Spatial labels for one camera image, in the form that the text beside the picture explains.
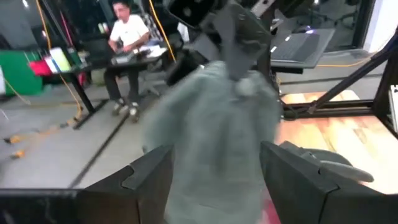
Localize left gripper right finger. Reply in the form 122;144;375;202
260;140;398;224

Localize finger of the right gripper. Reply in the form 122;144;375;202
214;9;249;82
229;4;272;75

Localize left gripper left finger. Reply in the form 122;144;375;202
77;145;174;224

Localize grey cloth garment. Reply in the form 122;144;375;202
141;60;282;224

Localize grey open laptop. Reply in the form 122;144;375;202
270;28;336;70

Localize white papers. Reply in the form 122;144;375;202
139;45;169;59

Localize person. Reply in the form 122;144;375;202
104;0;152;124

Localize silver laptop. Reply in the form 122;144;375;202
110;49;139;65

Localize black diagonal support bar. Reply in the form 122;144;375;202
307;30;398;114

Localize black office desk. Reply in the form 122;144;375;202
46;46;175;131

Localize red box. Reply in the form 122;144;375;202
28;60;53;77

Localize yellow hanging cable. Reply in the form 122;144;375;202
148;0;177;62
34;0;85;123

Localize yellow power cable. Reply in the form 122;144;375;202
315;55;374;68

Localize black aluminium table frame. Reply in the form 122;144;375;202
281;55;398;138

